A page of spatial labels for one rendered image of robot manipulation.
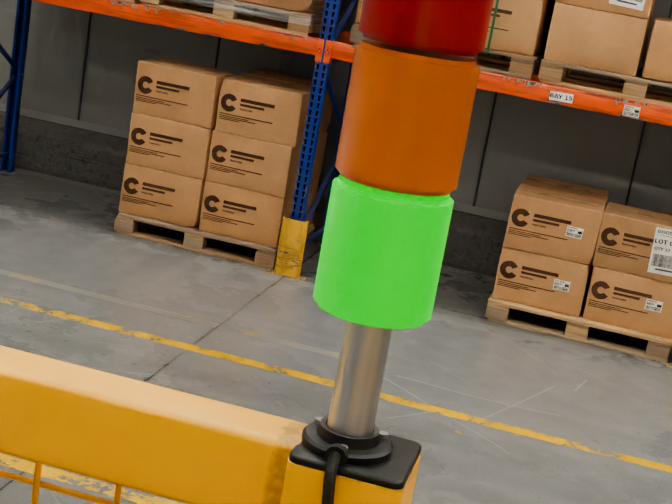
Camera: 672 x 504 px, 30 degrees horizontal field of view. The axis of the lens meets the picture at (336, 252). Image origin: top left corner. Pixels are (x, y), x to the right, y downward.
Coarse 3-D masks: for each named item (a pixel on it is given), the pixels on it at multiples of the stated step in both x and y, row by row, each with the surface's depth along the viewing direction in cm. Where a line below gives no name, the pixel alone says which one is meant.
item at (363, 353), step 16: (352, 336) 51; (368, 336) 51; (384, 336) 51; (352, 352) 52; (368, 352) 51; (384, 352) 52; (352, 368) 52; (368, 368) 52; (384, 368) 52; (336, 384) 52; (352, 384) 52; (368, 384) 52; (336, 400) 52; (352, 400) 52; (368, 400) 52; (336, 416) 52; (352, 416) 52; (368, 416) 52; (352, 432) 52; (368, 432) 53
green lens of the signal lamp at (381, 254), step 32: (352, 192) 49; (384, 192) 49; (352, 224) 49; (384, 224) 48; (416, 224) 49; (448, 224) 50; (320, 256) 51; (352, 256) 49; (384, 256) 49; (416, 256) 49; (320, 288) 51; (352, 288) 49; (384, 288) 49; (416, 288) 50; (352, 320) 50; (384, 320) 49; (416, 320) 50
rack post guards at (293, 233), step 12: (288, 228) 842; (300, 228) 840; (288, 240) 844; (300, 240) 842; (288, 252) 845; (300, 252) 845; (276, 264) 851; (288, 264) 847; (300, 264) 850; (288, 276) 849; (300, 276) 854
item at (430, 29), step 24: (384, 0) 47; (408, 0) 46; (432, 0) 46; (456, 0) 46; (480, 0) 47; (360, 24) 49; (384, 24) 47; (408, 24) 47; (432, 24) 47; (456, 24) 47; (480, 24) 48; (432, 48) 47; (456, 48) 47; (480, 48) 48
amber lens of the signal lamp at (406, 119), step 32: (352, 64) 49; (384, 64) 47; (416, 64) 47; (448, 64) 47; (352, 96) 49; (384, 96) 48; (416, 96) 47; (448, 96) 48; (352, 128) 49; (384, 128) 48; (416, 128) 48; (448, 128) 48; (352, 160) 49; (384, 160) 48; (416, 160) 48; (448, 160) 49; (416, 192) 48; (448, 192) 50
